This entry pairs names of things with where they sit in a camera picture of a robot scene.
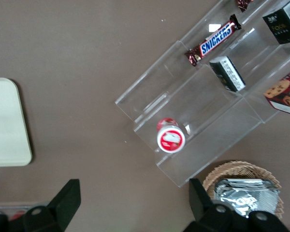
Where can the snickers chocolate bar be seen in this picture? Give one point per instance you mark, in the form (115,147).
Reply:
(244,4)
(213,39)

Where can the silver foil pouch stack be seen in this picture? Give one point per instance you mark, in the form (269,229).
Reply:
(246,195)

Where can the red gum bottle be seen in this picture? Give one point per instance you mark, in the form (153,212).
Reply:
(171,139)

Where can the clear acrylic stepped display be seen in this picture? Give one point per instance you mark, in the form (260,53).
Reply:
(207,125)

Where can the beige plastic tray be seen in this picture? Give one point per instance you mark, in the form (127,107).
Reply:
(7,123)

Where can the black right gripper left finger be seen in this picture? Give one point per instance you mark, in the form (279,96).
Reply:
(55,212)

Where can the light wicker basket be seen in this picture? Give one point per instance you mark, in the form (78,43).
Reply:
(232,169)

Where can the small black box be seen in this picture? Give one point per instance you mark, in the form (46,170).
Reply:
(228,73)
(281,24)

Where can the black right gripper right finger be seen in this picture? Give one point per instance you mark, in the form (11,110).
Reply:
(207,217)

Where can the red chocolate cookie box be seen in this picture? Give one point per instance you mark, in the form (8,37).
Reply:
(285,94)

